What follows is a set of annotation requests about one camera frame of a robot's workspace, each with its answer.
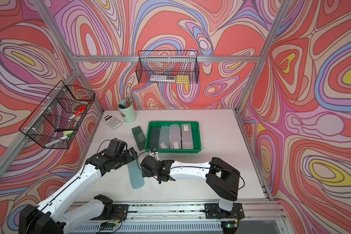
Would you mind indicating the black wire basket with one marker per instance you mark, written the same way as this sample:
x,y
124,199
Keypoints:
x,y
52,119
162,66

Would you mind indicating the red marker in basket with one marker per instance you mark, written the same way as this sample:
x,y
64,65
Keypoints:
x,y
79,112

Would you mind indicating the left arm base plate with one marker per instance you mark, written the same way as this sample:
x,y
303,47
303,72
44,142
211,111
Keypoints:
x,y
117,211

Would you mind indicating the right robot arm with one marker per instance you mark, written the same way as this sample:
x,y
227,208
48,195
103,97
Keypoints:
x,y
220,176

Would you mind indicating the light green pen cup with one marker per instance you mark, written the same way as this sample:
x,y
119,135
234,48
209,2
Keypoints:
x,y
127,111

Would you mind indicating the clear rounded pencil case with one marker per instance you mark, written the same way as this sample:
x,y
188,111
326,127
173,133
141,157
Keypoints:
x,y
175,137

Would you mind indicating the yellow box in back basket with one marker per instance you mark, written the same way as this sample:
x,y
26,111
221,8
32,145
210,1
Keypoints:
x,y
182,79

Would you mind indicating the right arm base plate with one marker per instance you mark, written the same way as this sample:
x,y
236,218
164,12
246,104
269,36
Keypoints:
x,y
213,211

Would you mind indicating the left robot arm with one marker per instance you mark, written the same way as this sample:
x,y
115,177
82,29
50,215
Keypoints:
x,y
51,216

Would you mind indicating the teal pencil case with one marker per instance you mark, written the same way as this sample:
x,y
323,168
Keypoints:
x,y
135,175

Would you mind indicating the clear frosted pencil case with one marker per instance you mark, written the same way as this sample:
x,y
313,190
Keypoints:
x,y
164,140

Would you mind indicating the green white marker in basket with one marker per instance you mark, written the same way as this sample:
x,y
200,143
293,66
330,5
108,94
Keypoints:
x,y
60,141

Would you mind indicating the black wire basket back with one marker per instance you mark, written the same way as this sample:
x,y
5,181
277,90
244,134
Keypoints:
x,y
162,66

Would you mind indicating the clear rectangular barcode pencil case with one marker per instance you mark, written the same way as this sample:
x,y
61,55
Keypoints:
x,y
186,136

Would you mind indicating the green plastic storage tray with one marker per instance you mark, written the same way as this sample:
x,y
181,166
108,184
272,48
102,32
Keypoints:
x,y
195,132

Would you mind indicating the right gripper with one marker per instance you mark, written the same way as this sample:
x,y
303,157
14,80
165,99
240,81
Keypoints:
x,y
146,173

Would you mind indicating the black wire basket left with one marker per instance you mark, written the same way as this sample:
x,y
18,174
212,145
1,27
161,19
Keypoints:
x,y
52,119

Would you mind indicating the dark green pencil case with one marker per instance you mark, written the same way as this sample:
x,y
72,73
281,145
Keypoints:
x,y
154,138

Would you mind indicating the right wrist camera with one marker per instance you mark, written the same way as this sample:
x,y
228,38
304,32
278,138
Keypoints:
x,y
154,154

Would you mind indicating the white calculator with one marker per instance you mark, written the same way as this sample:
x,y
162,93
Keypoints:
x,y
112,121

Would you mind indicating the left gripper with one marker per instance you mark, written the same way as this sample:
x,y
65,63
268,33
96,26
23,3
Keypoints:
x,y
129,157

